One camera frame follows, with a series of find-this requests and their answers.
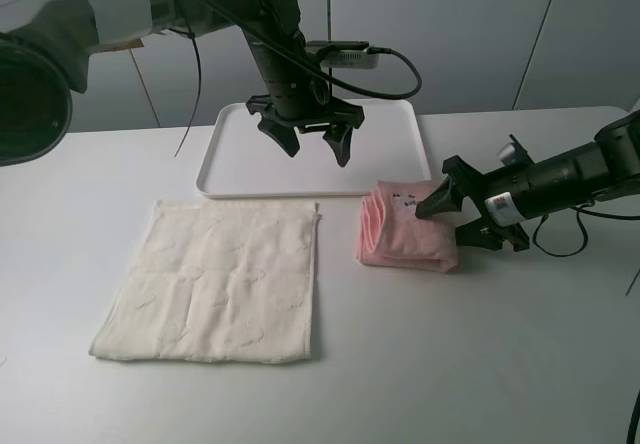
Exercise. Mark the cream white towel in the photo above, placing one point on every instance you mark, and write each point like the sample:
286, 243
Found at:
215, 282

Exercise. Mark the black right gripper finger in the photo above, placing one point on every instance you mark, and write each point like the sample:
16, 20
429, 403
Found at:
446, 198
482, 233

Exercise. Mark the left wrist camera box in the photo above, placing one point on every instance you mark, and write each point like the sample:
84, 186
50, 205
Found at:
342, 54

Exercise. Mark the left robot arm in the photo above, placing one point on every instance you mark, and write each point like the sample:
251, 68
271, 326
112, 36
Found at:
46, 46

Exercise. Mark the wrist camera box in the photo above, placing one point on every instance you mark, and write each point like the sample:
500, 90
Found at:
342, 54
514, 154

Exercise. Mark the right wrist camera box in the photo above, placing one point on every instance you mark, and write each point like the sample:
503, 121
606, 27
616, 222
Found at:
514, 154

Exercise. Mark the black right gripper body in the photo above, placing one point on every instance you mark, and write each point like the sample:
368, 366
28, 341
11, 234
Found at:
497, 205

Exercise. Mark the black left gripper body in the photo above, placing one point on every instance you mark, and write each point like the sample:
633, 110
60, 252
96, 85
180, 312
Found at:
296, 98

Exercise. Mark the white rectangular plastic tray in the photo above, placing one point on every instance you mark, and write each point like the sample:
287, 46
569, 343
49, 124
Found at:
241, 162

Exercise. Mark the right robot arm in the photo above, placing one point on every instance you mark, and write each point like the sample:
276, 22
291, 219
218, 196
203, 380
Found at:
604, 169

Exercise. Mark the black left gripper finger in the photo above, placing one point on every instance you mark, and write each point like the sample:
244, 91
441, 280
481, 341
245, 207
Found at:
285, 137
339, 136

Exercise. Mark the pink towel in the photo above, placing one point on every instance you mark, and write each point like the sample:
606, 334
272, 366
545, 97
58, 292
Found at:
392, 236

